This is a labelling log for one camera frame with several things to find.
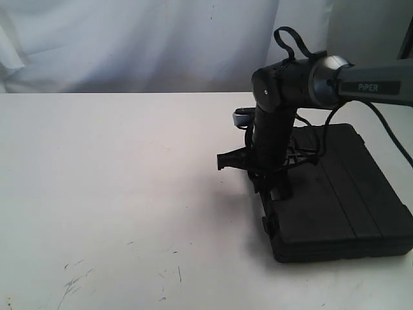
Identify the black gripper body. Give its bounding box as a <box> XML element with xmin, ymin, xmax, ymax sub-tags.
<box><xmin>217</xmin><ymin>107</ymin><xmax>323</xmax><ymax>181</ymax></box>

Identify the black stand pole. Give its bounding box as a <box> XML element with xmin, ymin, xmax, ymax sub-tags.
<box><xmin>397</xmin><ymin>1</ymin><xmax>412</xmax><ymax>59</ymax></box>

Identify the white backdrop cloth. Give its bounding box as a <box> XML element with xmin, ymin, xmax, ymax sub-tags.
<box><xmin>1</xmin><ymin>1</ymin><xmax>408</xmax><ymax>93</ymax></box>

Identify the black plastic tool case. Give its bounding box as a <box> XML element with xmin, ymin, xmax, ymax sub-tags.
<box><xmin>261</xmin><ymin>123</ymin><xmax>412</xmax><ymax>263</ymax></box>

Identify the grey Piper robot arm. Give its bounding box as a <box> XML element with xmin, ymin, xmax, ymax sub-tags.
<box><xmin>217</xmin><ymin>52</ymin><xmax>412</xmax><ymax>192</ymax></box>

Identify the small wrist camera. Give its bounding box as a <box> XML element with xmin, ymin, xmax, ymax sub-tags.
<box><xmin>232</xmin><ymin>107</ymin><xmax>255</xmax><ymax>128</ymax></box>

